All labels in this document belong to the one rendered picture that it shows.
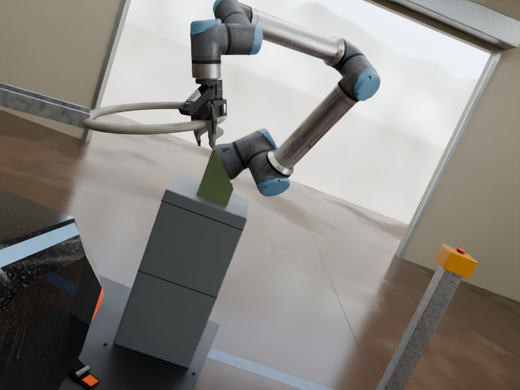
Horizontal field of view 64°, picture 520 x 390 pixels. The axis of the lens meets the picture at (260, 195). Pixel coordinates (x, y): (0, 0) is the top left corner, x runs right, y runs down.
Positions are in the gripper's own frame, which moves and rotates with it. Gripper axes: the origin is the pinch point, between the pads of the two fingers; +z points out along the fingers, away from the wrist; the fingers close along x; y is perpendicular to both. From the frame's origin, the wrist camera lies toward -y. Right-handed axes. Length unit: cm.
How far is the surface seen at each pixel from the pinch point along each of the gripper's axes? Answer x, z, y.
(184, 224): 41, 49, 25
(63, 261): 11, 27, -45
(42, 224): 17, 17, -46
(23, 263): 7, 21, -56
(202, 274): 33, 74, 27
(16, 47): 527, -17, 165
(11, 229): 15, 15, -54
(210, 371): 29, 130, 27
